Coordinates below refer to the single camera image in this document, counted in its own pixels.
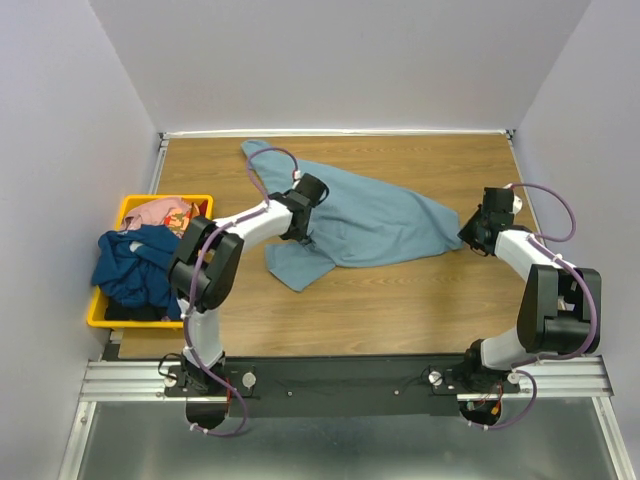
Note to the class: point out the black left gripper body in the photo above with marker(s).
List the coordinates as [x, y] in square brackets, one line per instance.
[299, 235]

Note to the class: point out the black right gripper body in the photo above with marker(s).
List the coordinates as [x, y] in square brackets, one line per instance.
[470, 230]

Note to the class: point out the light blue t shirt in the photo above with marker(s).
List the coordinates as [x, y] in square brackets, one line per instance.
[364, 222]

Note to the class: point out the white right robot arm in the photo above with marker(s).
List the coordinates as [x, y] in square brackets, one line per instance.
[560, 312]

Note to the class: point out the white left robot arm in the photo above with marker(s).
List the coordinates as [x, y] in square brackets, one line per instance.
[205, 263]

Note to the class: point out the patterned pink shirt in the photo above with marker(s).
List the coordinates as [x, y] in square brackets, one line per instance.
[175, 213]

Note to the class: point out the dark blue shirt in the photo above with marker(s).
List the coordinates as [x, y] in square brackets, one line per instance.
[132, 268]

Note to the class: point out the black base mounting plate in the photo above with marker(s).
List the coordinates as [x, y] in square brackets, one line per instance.
[336, 386]

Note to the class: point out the yellow plastic bin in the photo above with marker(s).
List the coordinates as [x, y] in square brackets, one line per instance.
[99, 300]

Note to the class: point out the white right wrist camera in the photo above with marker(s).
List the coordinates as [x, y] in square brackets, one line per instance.
[517, 205]

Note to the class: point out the aluminium frame rail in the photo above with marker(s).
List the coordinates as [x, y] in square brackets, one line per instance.
[139, 381]

